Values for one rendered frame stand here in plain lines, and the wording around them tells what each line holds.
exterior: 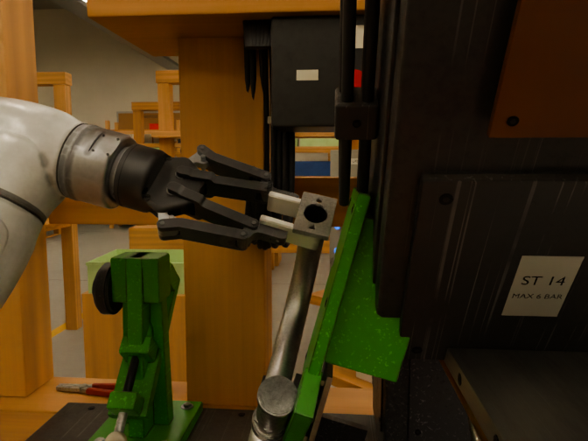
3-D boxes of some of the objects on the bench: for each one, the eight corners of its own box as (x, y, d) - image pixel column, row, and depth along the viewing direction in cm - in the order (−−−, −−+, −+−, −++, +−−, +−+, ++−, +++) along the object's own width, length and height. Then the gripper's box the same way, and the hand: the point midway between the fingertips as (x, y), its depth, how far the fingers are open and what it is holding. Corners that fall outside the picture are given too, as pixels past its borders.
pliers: (144, 388, 92) (144, 381, 92) (132, 401, 87) (132, 394, 87) (66, 383, 94) (66, 377, 94) (49, 395, 89) (49, 389, 89)
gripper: (84, 205, 50) (311, 269, 48) (150, 106, 59) (342, 157, 58) (100, 246, 56) (302, 304, 54) (157, 150, 65) (331, 197, 64)
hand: (294, 220), depth 56 cm, fingers closed on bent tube, 3 cm apart
